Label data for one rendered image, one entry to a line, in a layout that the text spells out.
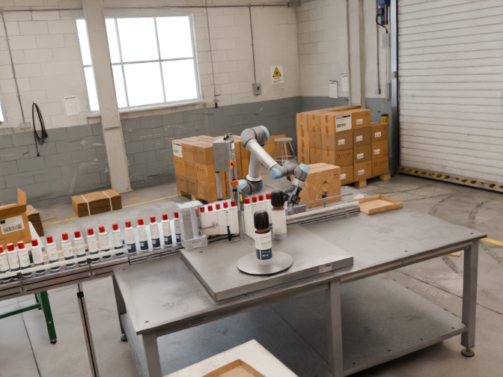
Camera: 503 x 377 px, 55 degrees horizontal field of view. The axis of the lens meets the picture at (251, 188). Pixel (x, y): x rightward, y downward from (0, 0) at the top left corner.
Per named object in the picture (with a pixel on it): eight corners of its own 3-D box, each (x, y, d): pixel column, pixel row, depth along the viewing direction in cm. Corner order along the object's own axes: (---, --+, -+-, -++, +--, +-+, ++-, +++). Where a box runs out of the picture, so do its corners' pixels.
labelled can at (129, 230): (129, 255, 292) (123, 223, 287) (127, 252, 297) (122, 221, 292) (137, 253, 294) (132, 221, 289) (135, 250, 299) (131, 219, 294)
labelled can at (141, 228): (141, 252, 295) (136, 221, 290) (139, 250, 300) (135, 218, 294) (150, 250, 297) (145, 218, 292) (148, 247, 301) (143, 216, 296)
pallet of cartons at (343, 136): (334, 197, 689) (330, 116, 660) (296, 187, 758) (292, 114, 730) (391, 180, 751) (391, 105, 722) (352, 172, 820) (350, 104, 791)
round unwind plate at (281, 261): (250, 280, 244) (249, 278, 244) (228, 260, 272) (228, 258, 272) (303, 266, 255) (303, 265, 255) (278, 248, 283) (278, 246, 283)
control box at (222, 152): (215, 171, 310) (212, 142, 306) (221, 165, 327) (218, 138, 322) (230, 170, 308) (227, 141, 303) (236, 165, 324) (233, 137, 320)
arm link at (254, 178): (239, 192, 375) (245, 126, 350) (254, 188, 384) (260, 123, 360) (250, 199, 367) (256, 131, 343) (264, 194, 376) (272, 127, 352)
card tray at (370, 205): (368, 215, 344) (368, 209, 343) (347, 206, 367) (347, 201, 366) (403, 206, 355) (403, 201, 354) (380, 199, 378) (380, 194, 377)
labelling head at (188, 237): (186, 250, 292) (181, 209, 286) (180, 243, 304) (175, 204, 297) (208, 244, 297) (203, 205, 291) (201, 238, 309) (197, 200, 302)
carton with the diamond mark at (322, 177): (308, 209, 362) (307, 173, 356) (292, 202, 383) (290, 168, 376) (341, 200, 375) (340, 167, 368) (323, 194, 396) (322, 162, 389)
